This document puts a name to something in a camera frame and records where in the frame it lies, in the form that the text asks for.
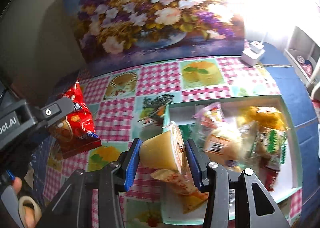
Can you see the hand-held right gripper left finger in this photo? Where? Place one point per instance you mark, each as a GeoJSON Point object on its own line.
{"type": "Point", "coordinates": [132, 163]}

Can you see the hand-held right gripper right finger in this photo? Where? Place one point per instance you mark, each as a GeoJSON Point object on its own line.
{"type": "Point", "coordinates": [193, 168]}

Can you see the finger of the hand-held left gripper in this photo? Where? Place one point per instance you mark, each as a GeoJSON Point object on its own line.
{"type": "Point", "coordinates": [57, 109]}

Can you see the beige cake roll packet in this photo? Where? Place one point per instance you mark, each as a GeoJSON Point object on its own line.
{"type": "Point", "coordinates": [180, 185]}

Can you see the yellow jelly cup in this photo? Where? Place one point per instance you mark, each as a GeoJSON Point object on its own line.
{"type": "Point", "coordinates": [160, 153]}

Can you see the red snack packet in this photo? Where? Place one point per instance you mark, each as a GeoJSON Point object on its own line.
{"type": "Point", "coordinates": [80, 128]}

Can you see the clear bun packet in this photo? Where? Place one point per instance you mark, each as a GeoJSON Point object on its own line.
{"type": "Point", "coordinates": [220, 145]}

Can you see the dark green snack packet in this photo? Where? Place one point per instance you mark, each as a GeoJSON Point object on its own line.
{"type": "Point", "coordinates": [191, 130]}

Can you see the purple cake roll packet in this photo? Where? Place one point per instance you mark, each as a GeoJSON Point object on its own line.
{"type": "Point", "coordinates": [211, 118]}

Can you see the red-brown snack packet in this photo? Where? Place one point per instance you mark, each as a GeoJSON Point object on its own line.
{"type": "Point", "coordinates": [271, 178]}

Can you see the green and white snack packet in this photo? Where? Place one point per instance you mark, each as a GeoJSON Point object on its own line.
{"type": "Point", "coordinates": [273, 145]}

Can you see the yellow snack packet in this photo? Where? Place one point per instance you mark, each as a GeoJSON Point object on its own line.
{"type": "Point", "coordinates": [262, 116]}

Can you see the white box with green rim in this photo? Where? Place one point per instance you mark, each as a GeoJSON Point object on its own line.
{"type": "Point", "coordinates": [290, 158]}

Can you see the person's left hand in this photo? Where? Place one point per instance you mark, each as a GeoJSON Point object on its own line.
{"type": "Point", "coordinates": [30, 219]}

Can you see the checkered picture tablecloth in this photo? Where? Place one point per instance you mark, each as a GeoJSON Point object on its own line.
{"type": "Point", "coordinates": [155, 73]}

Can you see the flower painting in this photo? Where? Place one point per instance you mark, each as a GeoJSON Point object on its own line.
{"type": "Point", "coordinates": [137, 18]}

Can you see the white charger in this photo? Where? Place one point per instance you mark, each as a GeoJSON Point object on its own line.
{"type": "Point", "coordinates": [251, 56]}

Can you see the blue grid cloth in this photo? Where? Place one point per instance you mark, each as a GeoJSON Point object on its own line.
{"type": "Point", "coordinates": [297, 93]}

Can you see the white small shelf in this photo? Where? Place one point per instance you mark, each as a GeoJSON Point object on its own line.
{"type": "Point", "coordinates": [300, 40]}

